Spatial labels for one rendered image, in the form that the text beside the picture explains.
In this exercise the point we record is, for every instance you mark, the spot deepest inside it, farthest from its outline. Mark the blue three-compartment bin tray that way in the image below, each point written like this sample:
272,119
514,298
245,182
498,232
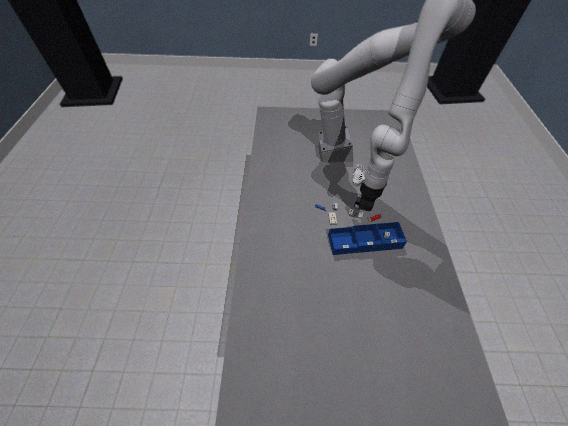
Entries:
365,238

